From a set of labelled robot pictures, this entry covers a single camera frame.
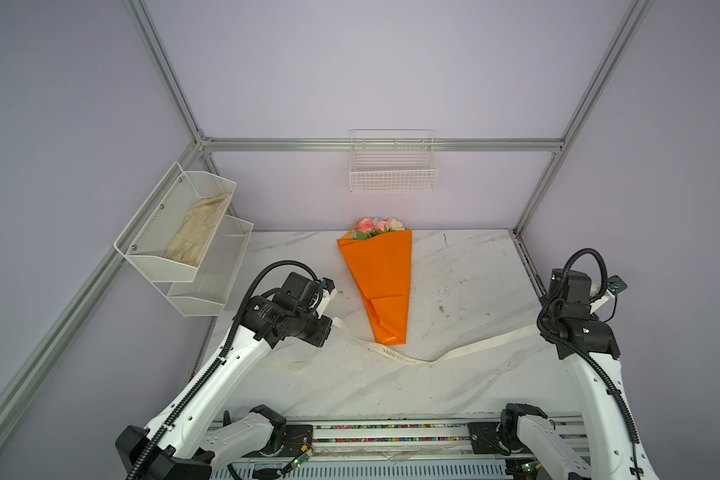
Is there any orange wrapping paper sheet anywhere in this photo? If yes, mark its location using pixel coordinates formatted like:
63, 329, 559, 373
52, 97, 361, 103
337, 230, 413, 346

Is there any cream printed ribbon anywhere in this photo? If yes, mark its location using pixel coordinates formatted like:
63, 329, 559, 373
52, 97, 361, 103
332, 316, 539, 367

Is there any cream fake rose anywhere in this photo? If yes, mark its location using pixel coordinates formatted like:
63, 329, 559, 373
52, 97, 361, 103
387, 217, 405, 231

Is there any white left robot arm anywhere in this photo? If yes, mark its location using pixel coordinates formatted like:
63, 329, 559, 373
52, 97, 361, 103
115, 260, 336, 479

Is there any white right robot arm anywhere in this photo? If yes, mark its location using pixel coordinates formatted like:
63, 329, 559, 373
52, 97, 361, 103
497, 248, 657, 479

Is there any lower white mesh shelf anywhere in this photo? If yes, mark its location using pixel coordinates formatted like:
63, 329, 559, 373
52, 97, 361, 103
164, 215, 253, 317

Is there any white mesh shelf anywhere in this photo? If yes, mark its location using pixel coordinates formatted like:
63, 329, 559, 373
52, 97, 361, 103
164, 215, 253, 317
114, 163, 237, 283

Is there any beige cloth glove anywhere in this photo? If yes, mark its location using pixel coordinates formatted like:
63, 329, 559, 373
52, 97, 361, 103
163, 194, 232, 267

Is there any upper white mesh shelf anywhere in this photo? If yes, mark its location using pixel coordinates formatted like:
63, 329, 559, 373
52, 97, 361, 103
114, 163, 237, 283

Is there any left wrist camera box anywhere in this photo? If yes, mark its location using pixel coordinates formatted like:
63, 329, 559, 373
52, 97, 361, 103
590, 275, 628, 314

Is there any white wire wall basket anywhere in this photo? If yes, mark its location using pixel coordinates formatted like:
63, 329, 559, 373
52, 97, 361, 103
349, 129, 439, 193

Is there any aluminium frame crossbar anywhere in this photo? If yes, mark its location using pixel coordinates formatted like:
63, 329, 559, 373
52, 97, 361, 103
202, 138, 565, 152

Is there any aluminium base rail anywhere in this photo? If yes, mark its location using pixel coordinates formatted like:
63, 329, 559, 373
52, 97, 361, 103
203, 413, 595, 480

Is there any aluminium frame post right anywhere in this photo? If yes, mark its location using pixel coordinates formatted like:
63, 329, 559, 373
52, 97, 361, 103
513, 0, 654, 237

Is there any aluminium frame post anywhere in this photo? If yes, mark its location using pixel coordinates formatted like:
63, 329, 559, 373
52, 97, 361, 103
513, 0, 654, 237
123, 0, 203, 143

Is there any aluminium frame post left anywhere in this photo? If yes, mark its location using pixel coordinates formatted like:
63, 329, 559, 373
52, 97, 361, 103
123, 0, 203, 143

